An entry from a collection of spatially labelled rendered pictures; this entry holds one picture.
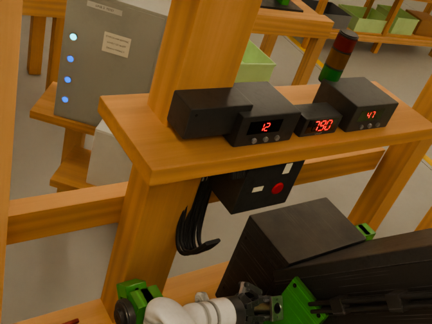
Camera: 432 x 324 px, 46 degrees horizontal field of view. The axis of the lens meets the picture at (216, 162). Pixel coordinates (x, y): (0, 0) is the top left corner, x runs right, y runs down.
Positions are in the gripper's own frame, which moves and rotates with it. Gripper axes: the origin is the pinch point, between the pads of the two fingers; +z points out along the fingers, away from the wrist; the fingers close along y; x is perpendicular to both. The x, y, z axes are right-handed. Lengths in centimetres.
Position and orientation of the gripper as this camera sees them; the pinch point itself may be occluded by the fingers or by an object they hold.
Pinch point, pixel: (266, 307)
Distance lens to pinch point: 125.8
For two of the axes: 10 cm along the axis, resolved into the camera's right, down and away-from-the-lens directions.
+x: -6.9, 1.1, 7.1
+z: 7.2, 0.8, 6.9
